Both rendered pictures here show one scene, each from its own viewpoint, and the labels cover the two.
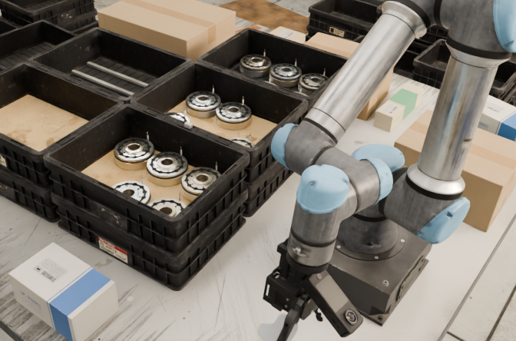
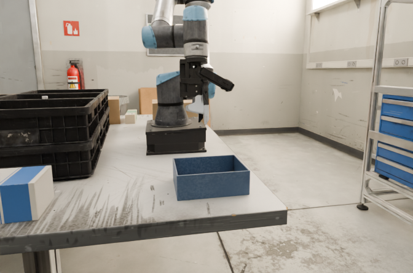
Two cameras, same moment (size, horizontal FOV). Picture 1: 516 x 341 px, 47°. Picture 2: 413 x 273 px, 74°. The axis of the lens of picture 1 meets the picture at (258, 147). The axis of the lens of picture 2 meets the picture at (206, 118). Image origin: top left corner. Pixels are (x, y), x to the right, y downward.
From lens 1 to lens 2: 0.90 m
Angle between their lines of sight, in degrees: 49
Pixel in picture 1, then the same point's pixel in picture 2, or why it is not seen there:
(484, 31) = not seen: outside the picture
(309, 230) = (200, 32)
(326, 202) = (204, 13)
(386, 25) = not seen: outside the picture
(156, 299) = (78, 184)
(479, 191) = not seen: hidden behind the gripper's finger
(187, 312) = (107, 180)
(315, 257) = (205, 50)
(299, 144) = (160, 26)
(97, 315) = (45, 192)
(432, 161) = not seen: hidden behind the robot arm
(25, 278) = not seen: outside the picture
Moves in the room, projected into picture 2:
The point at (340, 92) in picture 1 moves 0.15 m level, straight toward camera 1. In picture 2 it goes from (163, 10) to (186, 2)
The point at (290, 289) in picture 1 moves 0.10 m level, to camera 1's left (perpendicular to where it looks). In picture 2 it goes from (196, 78) to (169, 79)
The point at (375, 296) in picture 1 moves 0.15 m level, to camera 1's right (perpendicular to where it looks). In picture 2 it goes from (199, 134) to (223, 129)
